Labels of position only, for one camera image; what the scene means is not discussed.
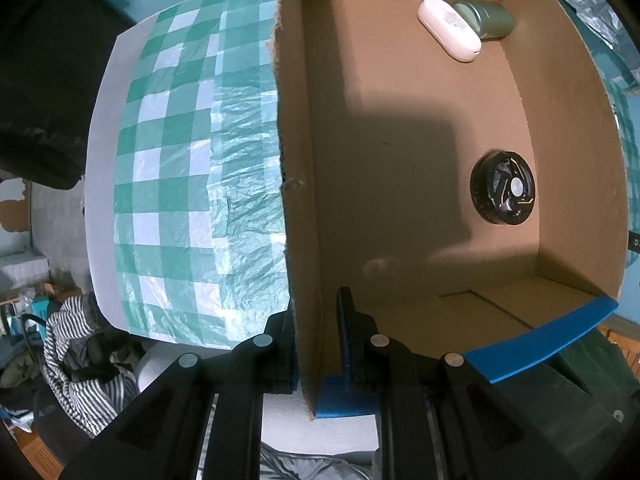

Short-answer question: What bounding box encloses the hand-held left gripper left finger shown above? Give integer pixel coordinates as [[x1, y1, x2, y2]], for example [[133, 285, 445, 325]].
[[60, 310, 303, 480]]

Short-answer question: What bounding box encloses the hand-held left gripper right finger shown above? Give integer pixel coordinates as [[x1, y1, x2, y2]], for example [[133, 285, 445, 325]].
[[336, 286, 581, 480]]

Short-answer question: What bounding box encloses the blue cardboard box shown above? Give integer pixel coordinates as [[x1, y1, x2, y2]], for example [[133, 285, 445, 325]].
[[272, 0, 631, 421]]

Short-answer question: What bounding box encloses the round black fan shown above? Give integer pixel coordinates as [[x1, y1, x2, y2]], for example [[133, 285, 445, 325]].
[[470, 149, 536, 226]]

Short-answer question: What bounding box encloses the white oval case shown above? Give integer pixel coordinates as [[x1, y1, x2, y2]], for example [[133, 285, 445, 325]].
[[417, 0, 482, 63]]

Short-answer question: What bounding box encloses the green round tin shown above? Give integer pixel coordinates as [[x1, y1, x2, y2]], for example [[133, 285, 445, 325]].
[[452, 0, 516, 41]]

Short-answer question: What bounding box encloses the grey cloth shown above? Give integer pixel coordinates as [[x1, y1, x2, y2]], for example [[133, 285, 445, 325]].
[[260, 442, 381, 480]]

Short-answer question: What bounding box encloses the striped cloth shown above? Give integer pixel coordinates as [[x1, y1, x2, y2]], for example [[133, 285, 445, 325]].
[[42, 295, 139, 437]]

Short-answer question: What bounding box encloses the green checked tablecloth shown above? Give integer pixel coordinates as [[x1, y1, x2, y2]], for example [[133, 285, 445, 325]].
[[114, 0, 640, 351]]

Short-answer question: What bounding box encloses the grey mesh chair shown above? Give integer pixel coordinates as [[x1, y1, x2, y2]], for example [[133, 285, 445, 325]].
[[31, 389, 98, 467]]

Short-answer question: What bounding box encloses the teal box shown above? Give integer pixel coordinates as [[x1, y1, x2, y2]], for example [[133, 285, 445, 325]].
[[27, 295, 51, 321]]

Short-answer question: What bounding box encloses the green checkered tablecloth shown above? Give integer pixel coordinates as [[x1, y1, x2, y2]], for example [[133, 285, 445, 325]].
[[82, 20, 378, 461]]

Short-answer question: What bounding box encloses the camouflage cloth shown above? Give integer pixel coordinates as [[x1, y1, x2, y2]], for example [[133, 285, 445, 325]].
[[0, 355, 46, 392]]

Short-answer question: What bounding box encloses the brown cardboard box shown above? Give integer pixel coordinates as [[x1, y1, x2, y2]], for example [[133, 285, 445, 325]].
[[10, 425, 63, 480]]

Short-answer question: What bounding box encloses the white box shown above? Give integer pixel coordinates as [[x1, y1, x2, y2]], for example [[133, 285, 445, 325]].
[[0, 252, 49, 291]]

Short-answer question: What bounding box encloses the black hanging cloth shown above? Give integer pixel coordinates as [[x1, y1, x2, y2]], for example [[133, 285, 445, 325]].
[[0, 0, 137, 191]]

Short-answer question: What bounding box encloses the silver foil curtain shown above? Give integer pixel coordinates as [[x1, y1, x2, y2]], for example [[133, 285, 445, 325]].
[[545, 0, 640, 71]]

